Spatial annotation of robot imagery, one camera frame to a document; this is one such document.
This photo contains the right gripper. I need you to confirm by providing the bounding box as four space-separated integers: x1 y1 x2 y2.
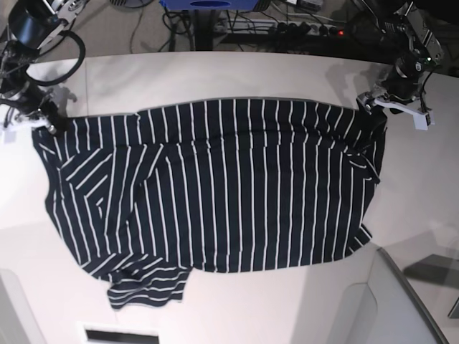
1 87 68 143

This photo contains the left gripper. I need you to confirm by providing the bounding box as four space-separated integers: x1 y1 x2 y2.
356 66 435 130

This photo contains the navy white striped t-shirt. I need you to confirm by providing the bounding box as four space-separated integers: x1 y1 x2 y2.
32 99 387 310

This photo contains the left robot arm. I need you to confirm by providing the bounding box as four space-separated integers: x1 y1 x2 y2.
352 1 444 130

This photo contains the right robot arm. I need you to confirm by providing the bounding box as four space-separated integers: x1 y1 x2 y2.
1 1 87 137

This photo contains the grey monitor edge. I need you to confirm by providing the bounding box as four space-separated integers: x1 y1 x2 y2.
377 247 448 343

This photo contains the power strip with red light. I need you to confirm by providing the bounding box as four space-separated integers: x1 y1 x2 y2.
268 21 347 38

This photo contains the blue box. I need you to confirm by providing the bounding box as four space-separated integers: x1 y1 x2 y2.
160 0 257 11

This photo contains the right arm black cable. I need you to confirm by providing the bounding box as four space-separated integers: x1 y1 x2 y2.
24 30 87 87

